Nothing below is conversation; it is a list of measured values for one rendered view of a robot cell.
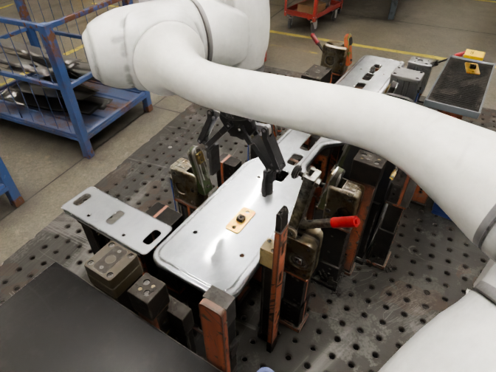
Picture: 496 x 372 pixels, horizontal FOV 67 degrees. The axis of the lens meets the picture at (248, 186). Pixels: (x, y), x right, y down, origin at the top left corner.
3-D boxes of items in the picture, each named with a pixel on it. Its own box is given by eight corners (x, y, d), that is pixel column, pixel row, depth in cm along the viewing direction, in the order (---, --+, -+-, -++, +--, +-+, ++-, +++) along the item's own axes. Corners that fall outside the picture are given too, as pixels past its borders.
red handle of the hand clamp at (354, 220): (294, 215, 83) (360, 209, 72) (298, 223, 83) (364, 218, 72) (285, 227, 80) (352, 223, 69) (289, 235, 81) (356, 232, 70)
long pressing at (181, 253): (358, 54, 172) (359, 50, 171) (408, 64, 163) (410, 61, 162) (145, 259, 83) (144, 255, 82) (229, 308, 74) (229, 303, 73)
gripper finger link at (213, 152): (210, 150, 80) (207, 149, 80) (212, 176, 85) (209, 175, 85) (218, 143, 82) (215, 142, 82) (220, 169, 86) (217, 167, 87)
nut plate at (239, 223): (243, 207, 94) (243, 203, 93) (256, 212, 93) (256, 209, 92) (224, 228, 89) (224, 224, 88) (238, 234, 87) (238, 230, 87)
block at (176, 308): (167, 349, 97) (146, 280, 78) (204, 374, 93) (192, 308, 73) (159, 359, 95) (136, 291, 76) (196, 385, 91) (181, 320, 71)
